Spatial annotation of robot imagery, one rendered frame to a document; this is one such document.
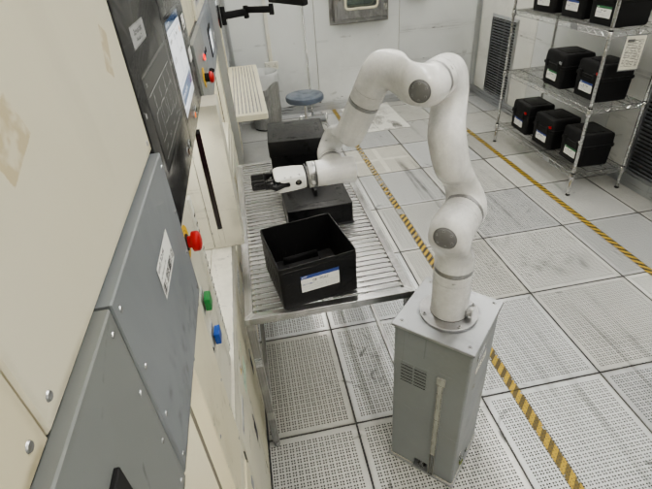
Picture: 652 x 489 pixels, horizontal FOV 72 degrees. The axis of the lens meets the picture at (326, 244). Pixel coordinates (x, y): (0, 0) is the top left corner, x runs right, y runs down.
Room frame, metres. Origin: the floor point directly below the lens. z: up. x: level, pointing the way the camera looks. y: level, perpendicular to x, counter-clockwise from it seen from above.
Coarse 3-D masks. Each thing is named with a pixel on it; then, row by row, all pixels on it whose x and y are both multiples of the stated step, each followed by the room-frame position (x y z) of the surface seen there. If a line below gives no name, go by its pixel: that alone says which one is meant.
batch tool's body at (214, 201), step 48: (144, 0) 0.92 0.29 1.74; (144, 48) 0.80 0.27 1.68; (144, 96) 0.70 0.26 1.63; (192, 144) 1.07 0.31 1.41; (192, 192) 1.41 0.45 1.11; (192, 240) 0.71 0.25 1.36; (240, 240) 1.42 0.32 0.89; (240, 288) 1.38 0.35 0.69; (240, 336) 1.07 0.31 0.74; (240, 384) 0.85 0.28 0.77; (240, 432) 0.68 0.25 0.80
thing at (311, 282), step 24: (312, 216) 1.48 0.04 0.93; (264, 240) 1.35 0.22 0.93; (288, 240) 1.45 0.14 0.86; (312, 240) 1.48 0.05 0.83; (336, 240) 1.42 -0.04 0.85; (288, 264) 1.41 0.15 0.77; (312, 264) 1.19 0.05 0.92; (336, 264) 1.22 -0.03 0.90; (288, 288) 1.16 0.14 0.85; (312, 288) 1.19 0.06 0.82; (336, 288) 1.22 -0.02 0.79
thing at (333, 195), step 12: (288, 192) 1.83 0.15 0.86; (300, 192) 1.82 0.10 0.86; (312, 192) 1.81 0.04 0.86; (324, 192) 1.80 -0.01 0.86; (336, 192) 1.79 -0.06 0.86; (288, 204) 1.72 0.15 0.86; (300, 204) 1.71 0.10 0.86; (312, 204) 1.71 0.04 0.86; (324, 204) 1.70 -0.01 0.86; (336, 204) 1.69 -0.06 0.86; (348, 204) 1.69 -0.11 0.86; (288, 216) 1.66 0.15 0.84; (300, 216) 1.66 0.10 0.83; (336, 216) 1.68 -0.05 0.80; (348, 216) 1.69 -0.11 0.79
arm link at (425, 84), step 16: (368, 64) 1.21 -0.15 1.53; (384, 64) 1.18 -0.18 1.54; (400, 64) 1.13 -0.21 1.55; (416, 64) 1.08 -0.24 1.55; (432, 64) 1.08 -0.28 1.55; (368, 80) 1.20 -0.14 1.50; (384, 80) 1.17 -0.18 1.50; (400, 80) 1.10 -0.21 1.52; (416, 80) 1.05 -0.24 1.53; (432, 80) 1.04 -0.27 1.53; (448, 80) 1.07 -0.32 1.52; (352, 96) 1.24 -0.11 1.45; (368, 96) 1.21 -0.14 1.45; (384, 96) 1.24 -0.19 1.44; (400, 96) 1.10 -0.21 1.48; (416, 96) 1.05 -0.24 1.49; (432, 96) 1.03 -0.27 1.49
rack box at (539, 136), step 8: (544, 112) 3.73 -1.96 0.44; (552, 112) 3.71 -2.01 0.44; (560, 112) 3.69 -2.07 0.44; (568, 112) 3.69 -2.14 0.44; (536, 120) 3.72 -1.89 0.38; (544, 120) 3.63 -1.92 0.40; (552, 120) 3.54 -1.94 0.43; (560, 120) 3.51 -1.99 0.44; (568, 120) 3.52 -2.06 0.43; (576, 120) 3.53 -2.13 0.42; (536, 128) 3.72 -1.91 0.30; (544, 128) 3.59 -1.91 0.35; (552, 128) 3.51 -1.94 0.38; (560, 128) 3.50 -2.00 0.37; (536, 136) 3.70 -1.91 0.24; (544, 136) 3.58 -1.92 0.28; (552, 136) 3.50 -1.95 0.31; (560, 136) 3.51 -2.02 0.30; (544, 144) 3.57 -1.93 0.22; (552, 144) 3.50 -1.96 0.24; (560, 144) 3.51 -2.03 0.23
